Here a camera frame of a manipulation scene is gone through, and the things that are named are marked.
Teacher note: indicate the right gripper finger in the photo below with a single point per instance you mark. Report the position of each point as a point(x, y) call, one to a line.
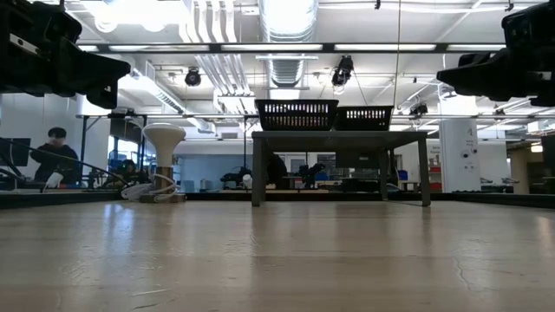
point(472, 57)
point(477, 80)

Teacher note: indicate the person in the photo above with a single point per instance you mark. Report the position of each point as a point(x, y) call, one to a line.
point(128, 173)
point(54, 160)
point(277, 171)

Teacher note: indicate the blue storage bin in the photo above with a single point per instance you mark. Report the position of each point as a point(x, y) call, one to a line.
point(403, 175)

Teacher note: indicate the black overhead frame bar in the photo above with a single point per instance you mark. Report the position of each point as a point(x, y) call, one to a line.
point(277, 47)

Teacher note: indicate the black hanging screen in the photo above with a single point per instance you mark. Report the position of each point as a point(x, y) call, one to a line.
point(126, 130)

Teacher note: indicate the black plastic mesh basket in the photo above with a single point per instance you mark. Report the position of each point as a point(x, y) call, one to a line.
point(297, 115)
point(366, 118)

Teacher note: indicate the black aluminium table frame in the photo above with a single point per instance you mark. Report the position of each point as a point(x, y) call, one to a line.
point(498, 199)

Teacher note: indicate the white pillar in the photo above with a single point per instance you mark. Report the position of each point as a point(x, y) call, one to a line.
point(457, 156)

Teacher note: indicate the white mushroom table lamp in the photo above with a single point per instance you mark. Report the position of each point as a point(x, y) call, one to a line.
point(164, 136)

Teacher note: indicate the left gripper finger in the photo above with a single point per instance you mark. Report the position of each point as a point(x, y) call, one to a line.
point(95, 71)
point(106, 97)

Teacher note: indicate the silver ventilation duct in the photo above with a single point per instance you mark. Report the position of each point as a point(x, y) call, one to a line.
point(288, 17)

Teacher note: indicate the black ceiling camera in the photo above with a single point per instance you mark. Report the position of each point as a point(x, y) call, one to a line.
point(418, 109)
point(192, 77)
point(342, 71)

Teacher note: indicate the black background station frame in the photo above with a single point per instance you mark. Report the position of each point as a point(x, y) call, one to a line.
point(195, 116)

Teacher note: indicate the black computer monitor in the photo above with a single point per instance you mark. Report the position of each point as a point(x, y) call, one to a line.
point(15, 151)

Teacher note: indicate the grey metal riser shelf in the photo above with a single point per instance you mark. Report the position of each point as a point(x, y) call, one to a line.
point(338, 141)

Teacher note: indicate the black background robot arm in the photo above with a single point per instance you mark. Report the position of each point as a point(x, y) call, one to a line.
point(234, 177)
point(312, 173)

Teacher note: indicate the white jug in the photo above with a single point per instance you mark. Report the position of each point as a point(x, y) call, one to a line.
point(247, 181)

